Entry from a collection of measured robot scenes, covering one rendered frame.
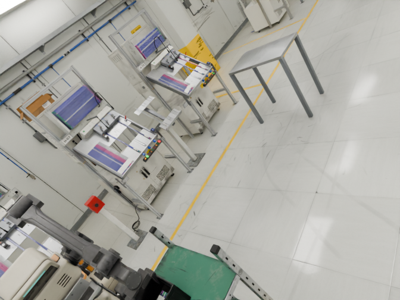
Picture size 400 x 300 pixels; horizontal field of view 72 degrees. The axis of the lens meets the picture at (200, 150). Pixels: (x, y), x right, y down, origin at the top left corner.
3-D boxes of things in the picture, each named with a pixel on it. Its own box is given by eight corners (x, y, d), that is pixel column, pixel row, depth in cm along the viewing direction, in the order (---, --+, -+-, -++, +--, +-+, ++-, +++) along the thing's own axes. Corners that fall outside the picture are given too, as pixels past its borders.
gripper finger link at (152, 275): (166, 281, 108) (151, 269, 103) (156, 299, 104) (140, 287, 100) (157, 275, 113) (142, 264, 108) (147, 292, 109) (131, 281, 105)
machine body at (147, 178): (177, 171, 393) (149, 141, 365) (149, 212, 359) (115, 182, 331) (153, 171, 442) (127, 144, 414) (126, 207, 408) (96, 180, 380)
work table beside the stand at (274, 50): (312, 117, 300) (280, 56, 264) (260, 124, 353) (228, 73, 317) (324, 91, 321) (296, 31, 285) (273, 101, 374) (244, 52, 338)
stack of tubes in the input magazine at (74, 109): (101, 100, 339) (85, 83, 327) (72, 129, 314) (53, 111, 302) (97, 102, 349) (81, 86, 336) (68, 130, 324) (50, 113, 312)
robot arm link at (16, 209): (15, 186, 108) (-7, 207, 104) (30, 194, 100) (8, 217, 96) (86, 237, 138) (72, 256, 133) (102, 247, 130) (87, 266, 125)
